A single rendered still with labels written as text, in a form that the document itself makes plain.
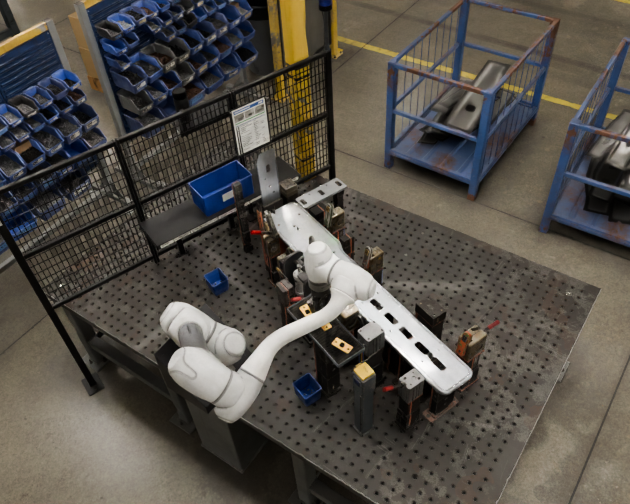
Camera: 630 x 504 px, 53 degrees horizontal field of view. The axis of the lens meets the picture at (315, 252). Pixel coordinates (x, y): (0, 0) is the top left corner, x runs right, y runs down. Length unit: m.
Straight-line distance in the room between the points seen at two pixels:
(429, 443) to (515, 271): 1.14
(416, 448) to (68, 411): 2.16
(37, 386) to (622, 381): 3.52
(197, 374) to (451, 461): 1.25
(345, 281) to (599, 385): 2.23
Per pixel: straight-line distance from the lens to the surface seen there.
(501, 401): 3.07
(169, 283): 3.57
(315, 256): 2.26
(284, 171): 3.60
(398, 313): 2.91
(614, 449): 3.93
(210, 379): 2.19
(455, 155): 5.13
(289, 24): 3.44
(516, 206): 5.00
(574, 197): 4.94
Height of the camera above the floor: 3.30
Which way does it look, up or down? 47 degrees down
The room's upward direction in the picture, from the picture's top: 4 degrees counter-clockwise
